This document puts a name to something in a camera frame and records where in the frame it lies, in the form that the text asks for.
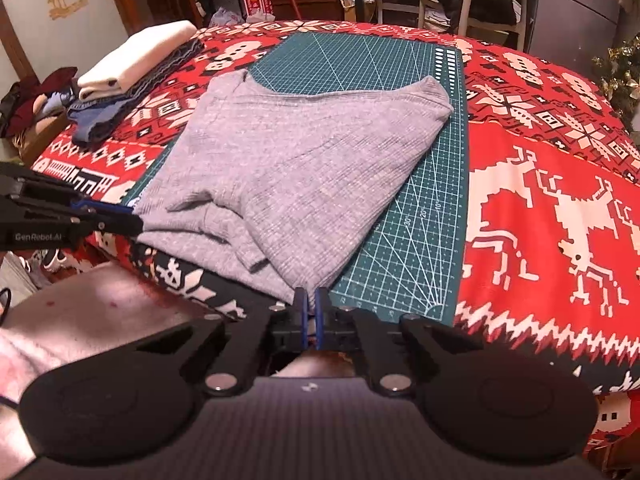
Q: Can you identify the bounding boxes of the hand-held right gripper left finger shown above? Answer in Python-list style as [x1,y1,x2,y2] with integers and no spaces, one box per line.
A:
[135,287,308,396]

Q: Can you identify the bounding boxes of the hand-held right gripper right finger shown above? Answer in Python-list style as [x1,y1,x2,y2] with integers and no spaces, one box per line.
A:
[315,286,487,396]

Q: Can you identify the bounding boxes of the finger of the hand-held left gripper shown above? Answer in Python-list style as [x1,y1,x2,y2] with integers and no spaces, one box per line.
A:
[0,161,135,217]
[70,210,146,237]

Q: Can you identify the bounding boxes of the grey ribbed shirt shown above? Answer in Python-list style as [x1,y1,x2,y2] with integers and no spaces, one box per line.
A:
[132,70,455,311]

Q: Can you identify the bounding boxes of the dark red clothes pile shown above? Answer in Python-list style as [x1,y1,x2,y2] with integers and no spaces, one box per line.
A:
[0,67,79,139]

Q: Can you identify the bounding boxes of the folded blue jeans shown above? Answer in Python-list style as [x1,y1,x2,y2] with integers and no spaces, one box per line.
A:
[66,92,142,147]

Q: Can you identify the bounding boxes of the folded cream sweater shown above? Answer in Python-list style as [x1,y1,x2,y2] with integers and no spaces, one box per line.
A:
[76,20,198,102]

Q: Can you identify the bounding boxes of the folded dark patterned garment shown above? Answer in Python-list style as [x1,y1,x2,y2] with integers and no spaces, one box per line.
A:
[117,37,206,104]

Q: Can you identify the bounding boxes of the green cutting mat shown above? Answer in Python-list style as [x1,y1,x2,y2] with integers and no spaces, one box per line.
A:
[122,31,471,323]

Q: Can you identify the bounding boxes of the white plastic bag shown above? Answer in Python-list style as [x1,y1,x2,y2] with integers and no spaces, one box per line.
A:
[209,6,246,29]

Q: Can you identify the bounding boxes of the red box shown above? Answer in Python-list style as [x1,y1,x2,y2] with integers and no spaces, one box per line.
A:
[242,0,275,20]

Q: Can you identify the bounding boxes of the red patterned blanket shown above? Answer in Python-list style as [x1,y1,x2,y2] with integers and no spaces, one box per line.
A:
[30,20,640,456]

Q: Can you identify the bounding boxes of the christmas tree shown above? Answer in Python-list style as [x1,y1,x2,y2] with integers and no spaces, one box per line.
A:
[592,35,640,127]

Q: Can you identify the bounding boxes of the grey refrigerator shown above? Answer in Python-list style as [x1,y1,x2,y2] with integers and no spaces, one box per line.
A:
[525,0,622,62]

